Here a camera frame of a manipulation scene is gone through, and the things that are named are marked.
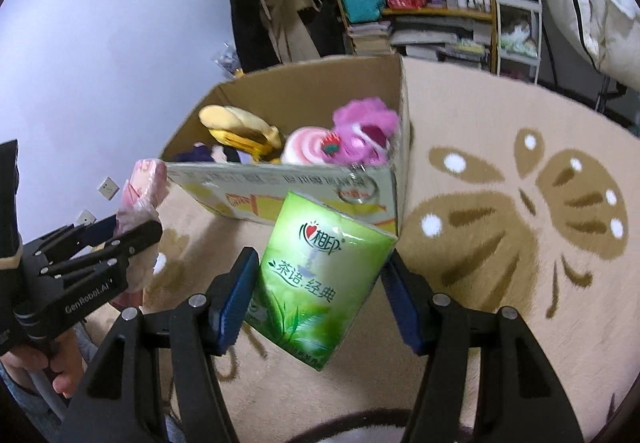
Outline black trousers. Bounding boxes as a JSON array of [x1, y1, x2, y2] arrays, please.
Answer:
[[229, 0, 286, 74]]

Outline white purple plush doll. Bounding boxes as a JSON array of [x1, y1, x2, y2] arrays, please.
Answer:
[[173, 142, 251, 165]]

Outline person's left hand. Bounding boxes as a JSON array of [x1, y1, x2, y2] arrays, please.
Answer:
[[0, 330, 88, 399]]

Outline stack of books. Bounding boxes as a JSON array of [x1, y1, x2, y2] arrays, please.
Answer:
[[346, 20, 396, 56]]

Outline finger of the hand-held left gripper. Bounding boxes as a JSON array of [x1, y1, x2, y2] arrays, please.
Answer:
[[22, 214, 121, 269], [37, 220, 165, 283]]

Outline pink tissue packet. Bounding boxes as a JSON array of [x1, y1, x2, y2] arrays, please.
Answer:
[[117, 158, 168, 296]]

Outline colourful plastic bags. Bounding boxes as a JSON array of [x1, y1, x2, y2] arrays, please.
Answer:
[[212, 43, 246, 81]]

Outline metal key ring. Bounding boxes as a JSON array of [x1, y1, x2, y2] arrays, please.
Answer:
[[337, 162, 382, 210]]

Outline beige trousers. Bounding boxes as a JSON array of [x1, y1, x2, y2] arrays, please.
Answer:
[[257, 0, 326, 66]]

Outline white green soft toys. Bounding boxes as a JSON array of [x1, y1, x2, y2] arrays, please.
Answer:
[[500, 20, 541, 59]]

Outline black metal stand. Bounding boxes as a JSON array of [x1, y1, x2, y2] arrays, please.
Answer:
[[595, 73, 631, 114]]

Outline black garment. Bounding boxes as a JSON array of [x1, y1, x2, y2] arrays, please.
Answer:
[[295, 0, 351, 59]]

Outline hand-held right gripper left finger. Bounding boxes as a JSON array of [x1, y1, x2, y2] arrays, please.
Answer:
[[55, 247, 261, 443]]

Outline person's clothing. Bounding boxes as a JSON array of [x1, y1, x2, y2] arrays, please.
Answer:
[[0, 320, 103, 429]]

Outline green tissue packet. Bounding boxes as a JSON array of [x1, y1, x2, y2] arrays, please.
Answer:
[[243, 190, 399, 371]]

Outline yellow plush toy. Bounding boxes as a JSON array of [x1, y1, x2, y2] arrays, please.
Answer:
[[198, 104, 285, 163]]

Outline cardboard box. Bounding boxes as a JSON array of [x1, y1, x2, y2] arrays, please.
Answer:
[[159, 52, 412, 236]]

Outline pink white swirl plush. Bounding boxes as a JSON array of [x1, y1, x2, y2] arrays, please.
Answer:
[[280, 126, 341, 165]]

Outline pile of books and papers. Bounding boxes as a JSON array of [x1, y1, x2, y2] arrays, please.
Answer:
[[390, 16, 493, 71]]

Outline pink bear plush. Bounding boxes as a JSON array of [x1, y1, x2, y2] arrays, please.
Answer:
[[320, 96, 401, 168]]

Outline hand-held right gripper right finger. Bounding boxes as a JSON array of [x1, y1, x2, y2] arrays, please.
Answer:
[[382, 248, 586, 443]]

